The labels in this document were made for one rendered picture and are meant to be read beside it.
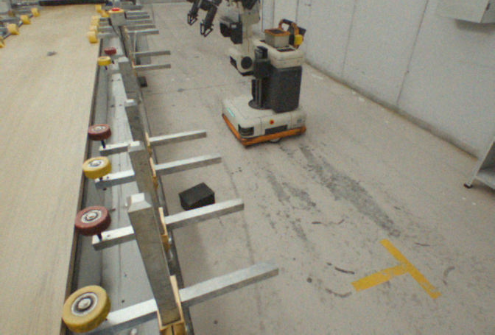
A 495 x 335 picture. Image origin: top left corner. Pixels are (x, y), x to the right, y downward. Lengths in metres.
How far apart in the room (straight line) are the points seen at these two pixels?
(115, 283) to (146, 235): 0.59
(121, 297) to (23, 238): 0.32
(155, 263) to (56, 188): 0.55
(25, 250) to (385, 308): 1.54
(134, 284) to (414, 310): 1.35
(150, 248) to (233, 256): 1.34
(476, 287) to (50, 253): 1.95
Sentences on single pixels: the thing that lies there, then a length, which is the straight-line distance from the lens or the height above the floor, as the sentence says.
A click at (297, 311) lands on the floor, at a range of 1.69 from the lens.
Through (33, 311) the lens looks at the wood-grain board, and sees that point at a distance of 0.77.
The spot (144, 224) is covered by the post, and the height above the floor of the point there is 1.13.
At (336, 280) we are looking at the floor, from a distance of 1.82.
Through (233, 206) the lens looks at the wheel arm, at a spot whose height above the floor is 0.82.
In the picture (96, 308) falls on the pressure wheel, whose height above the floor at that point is 0.91.
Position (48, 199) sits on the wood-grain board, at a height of 0.90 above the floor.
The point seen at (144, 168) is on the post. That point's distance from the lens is 0.73.
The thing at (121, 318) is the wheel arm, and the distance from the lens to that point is 0.77.
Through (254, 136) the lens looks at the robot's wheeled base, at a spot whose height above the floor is 0.13.
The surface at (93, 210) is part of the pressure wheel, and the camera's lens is 0.91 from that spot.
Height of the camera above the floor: 1.47
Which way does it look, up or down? 34 degrees down
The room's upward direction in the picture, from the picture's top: straight up
